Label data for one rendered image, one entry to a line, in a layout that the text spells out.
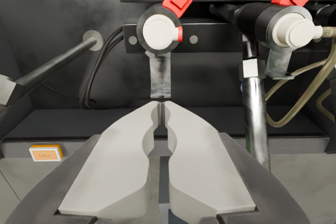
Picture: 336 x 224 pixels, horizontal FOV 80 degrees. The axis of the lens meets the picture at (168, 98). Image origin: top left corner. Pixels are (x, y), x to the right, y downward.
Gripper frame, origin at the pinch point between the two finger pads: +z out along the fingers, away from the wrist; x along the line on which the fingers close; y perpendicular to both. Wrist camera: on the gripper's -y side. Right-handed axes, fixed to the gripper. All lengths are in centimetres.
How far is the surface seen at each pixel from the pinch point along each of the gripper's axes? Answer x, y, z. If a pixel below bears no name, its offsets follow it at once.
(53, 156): -20.5, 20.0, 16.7
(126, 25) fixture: -4.5, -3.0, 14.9
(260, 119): 8.0, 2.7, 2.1
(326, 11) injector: 14.8, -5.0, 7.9
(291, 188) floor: 114, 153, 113
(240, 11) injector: 6.8, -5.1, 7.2
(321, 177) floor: 136, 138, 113
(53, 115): -25.2, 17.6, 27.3
